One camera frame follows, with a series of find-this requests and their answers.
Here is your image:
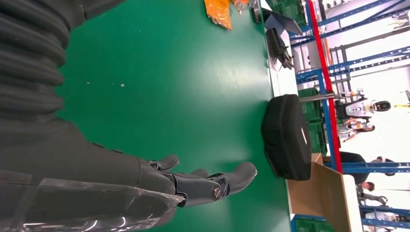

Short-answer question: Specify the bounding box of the black zip carry case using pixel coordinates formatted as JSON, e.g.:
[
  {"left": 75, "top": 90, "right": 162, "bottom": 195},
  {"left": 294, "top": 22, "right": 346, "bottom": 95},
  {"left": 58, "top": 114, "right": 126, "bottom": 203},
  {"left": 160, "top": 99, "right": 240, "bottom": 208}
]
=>
[{"left": 261, "top": 93, "right": 312, "bottom": 181}]

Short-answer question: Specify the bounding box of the yellow taped plastic mat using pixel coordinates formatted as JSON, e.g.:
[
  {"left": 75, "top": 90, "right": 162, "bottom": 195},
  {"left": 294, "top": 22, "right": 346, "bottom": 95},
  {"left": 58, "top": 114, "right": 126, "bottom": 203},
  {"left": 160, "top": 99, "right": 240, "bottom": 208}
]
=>
[{"left": 204, "top": 0, "right": 233, "bottom": 30}]

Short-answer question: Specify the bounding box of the black device tray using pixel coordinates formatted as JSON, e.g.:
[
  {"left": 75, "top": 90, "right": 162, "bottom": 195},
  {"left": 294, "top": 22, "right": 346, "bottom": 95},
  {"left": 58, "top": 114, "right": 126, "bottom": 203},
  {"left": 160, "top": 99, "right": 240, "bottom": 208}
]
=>
[{"left": 265, "top": 28, "right": 295, "bottom": 72}]

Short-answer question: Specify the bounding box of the green plastic crate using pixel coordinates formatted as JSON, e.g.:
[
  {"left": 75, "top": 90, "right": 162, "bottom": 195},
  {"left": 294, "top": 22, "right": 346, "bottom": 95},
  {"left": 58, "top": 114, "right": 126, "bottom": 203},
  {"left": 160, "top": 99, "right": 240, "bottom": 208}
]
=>
[
  {"left": 298, "top": 87, "right": 328, "bottom": 157},
  {"left": 265, "top": 0, "right": 308, "bottom": 28}
]

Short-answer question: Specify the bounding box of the brown cardboard box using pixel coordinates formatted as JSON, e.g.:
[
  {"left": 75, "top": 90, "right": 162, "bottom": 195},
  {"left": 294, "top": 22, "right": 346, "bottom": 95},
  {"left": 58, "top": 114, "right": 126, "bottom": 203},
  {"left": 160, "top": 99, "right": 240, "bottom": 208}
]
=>
[{"left": 286, "top": 153, "right": 353, "bottom": 232}]

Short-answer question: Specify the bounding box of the blue metal rack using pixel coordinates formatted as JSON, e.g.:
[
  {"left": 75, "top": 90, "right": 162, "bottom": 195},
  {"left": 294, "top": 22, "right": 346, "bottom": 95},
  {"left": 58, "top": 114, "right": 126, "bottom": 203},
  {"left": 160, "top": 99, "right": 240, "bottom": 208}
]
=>
[{"left": 289, "top": 0, "right": 410, "bottom": 232}]

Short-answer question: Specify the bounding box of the red pole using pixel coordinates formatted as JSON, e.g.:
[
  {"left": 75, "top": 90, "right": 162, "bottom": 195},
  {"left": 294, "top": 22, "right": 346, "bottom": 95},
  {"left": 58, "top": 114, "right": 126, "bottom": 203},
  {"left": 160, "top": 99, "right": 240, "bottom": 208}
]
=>
[{"left": 307, "top": 0, "right": 344, "bottom": 174}]

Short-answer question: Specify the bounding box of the background person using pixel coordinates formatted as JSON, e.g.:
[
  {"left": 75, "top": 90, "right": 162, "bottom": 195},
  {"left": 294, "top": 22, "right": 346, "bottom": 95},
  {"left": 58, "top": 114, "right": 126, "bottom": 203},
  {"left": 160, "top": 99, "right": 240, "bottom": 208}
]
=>
[{"left": 339, "top": 151, "right": 376, "bottom": 193}]

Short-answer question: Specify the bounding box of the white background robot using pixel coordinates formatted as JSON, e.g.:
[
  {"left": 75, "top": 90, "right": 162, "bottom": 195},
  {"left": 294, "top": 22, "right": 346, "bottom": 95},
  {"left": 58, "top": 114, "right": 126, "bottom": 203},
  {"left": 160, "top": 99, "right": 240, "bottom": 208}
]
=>
[{"left": 335, "top": 88, "right": 392, "bottom": 131}]

